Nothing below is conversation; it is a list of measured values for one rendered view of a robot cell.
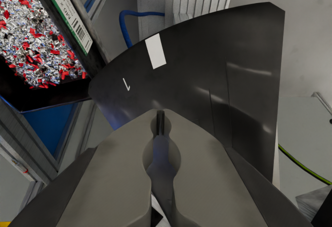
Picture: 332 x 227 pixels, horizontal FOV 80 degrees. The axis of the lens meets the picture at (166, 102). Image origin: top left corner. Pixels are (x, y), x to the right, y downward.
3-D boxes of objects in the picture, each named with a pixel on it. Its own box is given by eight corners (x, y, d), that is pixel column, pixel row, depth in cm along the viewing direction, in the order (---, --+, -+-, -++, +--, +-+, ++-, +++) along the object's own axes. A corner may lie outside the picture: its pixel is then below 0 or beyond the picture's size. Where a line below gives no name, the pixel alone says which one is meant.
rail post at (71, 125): (102, 49, 125) (60, 167, 70) (95, 49, 125) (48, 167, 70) (100, 43, 122) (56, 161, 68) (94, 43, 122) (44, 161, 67)
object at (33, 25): (35, 38, 28) (37, 26, 27) (24, 32, 28) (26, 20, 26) (39, 32, 29) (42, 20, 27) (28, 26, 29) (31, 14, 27)
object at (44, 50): (59, 51, 30) (39, 48, 29) (59, 58, 31) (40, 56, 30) (60, 46, 31) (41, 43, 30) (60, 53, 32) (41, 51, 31)
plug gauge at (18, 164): (30, 175, 55) (14, 161, 49) (25, 175, 55) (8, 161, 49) (31, 171, 55) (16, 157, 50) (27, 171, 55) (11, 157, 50)
